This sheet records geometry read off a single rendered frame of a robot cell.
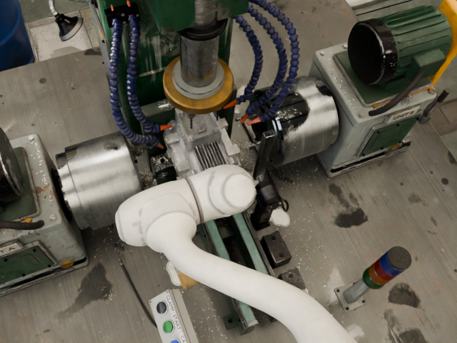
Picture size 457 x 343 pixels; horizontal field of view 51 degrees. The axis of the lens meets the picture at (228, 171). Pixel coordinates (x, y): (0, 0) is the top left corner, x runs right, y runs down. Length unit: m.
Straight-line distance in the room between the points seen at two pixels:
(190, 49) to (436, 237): 1.10
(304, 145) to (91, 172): 0.62
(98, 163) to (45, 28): 1.52
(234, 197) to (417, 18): 0.81
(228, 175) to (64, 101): 1.09
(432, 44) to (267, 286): 0.92
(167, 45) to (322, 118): 0.50
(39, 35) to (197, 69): 1.67
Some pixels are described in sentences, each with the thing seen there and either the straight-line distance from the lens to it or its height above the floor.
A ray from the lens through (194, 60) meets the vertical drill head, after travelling 1.13.
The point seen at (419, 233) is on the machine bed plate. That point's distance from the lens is 1.79.
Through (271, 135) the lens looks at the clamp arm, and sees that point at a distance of 1.27.
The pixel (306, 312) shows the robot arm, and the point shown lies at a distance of 0.79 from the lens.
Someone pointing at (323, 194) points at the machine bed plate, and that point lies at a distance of 1.73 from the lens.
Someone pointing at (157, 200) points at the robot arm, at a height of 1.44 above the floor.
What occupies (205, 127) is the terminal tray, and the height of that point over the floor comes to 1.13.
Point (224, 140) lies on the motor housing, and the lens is 1.46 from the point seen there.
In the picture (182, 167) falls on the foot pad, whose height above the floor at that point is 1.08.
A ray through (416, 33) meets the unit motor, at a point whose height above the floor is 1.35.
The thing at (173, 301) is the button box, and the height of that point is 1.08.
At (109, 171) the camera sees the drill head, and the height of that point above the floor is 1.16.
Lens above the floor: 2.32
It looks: 63 degrees down
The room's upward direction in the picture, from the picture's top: 8 degrees clockwise
